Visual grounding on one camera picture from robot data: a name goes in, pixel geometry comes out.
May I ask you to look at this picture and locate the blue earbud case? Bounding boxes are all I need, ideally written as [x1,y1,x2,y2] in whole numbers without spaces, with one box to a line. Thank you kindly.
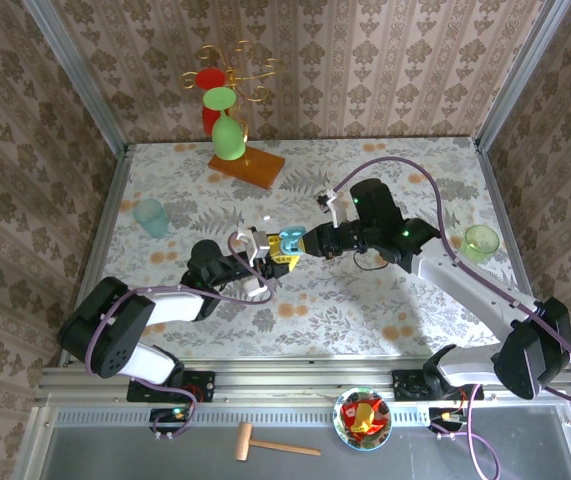
[278,227,307,255]

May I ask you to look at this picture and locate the teal plastic cup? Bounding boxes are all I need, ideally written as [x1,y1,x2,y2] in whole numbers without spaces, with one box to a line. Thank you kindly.
[132,198,170,239]

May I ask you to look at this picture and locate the green plastic cup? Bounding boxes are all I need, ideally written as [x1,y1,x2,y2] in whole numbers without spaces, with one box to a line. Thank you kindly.
[459,224,501,264]

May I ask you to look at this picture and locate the green plastic wine glass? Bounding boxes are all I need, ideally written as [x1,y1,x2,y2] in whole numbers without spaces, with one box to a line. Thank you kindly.
[202,87,246,162]

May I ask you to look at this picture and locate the small black circuit board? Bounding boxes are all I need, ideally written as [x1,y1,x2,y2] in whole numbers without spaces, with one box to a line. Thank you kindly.
[149,407,194,435]
[427,407,469,435]

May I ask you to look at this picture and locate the red yellow snack packet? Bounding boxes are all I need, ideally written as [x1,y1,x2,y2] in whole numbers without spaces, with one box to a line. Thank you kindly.
[340,392,385,435]

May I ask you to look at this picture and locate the wooden mallet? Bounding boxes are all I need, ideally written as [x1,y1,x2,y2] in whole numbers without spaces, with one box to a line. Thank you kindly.
[234,421,322,462]

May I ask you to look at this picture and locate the red plastic wine glass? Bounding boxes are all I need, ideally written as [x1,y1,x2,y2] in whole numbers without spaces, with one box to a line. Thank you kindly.
[193,67,227,136]

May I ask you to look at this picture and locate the patterned round bowl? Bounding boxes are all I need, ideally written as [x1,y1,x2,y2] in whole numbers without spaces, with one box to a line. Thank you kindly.
[332,386,394,451]

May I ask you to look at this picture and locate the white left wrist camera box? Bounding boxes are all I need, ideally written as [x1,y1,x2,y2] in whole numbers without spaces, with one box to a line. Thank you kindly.
[236,227,261,269]

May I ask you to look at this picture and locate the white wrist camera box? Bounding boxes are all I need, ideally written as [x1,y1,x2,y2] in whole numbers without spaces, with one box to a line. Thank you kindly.
[236,227,261,269]
[316,188,351,229]

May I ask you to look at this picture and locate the thin black cable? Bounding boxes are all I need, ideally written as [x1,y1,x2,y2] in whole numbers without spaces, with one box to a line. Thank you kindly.
[353,251,392,273]

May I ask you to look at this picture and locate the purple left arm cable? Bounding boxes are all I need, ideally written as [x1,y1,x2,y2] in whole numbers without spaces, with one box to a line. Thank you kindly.
[86,232,275,441]

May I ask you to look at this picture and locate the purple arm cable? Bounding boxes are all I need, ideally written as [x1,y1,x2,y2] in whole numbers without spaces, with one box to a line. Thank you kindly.
[86,232,275,441]
[332,156,571,480]

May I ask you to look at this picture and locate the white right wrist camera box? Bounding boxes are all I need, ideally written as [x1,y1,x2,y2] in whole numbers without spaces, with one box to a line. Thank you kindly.
[316,188,351,229]

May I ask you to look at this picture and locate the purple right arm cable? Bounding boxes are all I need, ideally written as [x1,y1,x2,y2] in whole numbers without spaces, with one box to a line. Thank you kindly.
[332,156,571,480]

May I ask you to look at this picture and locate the gold wire rack wooden base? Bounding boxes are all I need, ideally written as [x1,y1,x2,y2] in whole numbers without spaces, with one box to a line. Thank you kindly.
[180,40,287,191]

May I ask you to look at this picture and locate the long aluminium base rail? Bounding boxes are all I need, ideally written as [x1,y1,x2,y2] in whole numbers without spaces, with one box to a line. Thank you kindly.
[34,363,571,404]

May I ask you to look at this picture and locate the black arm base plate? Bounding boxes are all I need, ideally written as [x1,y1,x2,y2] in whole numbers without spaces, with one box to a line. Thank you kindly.
[126,370,216,404]
[391,368,485,402]

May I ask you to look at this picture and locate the aluminium table edge rail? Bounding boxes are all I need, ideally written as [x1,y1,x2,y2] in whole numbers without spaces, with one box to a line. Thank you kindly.
[473,139,557,364]
[58,143,134,369]

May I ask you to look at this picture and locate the grey slotted cable duct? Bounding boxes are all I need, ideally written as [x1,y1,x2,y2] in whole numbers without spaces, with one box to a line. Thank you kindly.
[54,409,434,427]

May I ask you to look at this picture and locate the aluminium frame post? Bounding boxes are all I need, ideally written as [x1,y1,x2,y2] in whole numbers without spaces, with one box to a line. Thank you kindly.
[21,0,130,157]
[475,0,571,151]

